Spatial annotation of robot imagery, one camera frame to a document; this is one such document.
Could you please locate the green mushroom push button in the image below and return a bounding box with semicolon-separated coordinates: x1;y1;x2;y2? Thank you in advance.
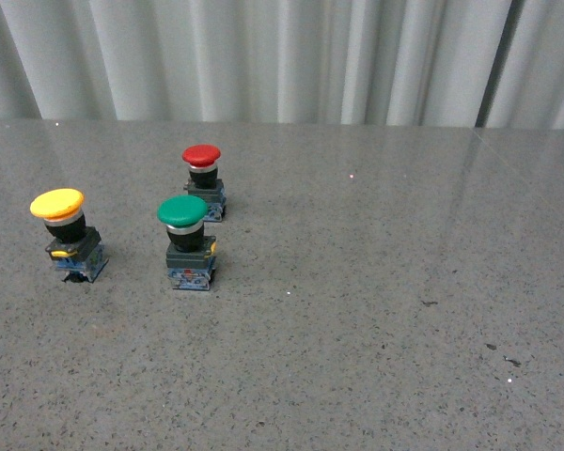
157;195;217;291

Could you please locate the red mushroom push button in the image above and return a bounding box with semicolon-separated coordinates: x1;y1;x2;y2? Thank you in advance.
181;144;227;223

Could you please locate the yellow mushroom push button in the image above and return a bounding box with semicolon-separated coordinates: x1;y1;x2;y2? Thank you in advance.
29;188;108;283

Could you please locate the white pleated curtain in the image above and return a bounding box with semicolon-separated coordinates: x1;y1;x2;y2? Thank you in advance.
0;1;564;129

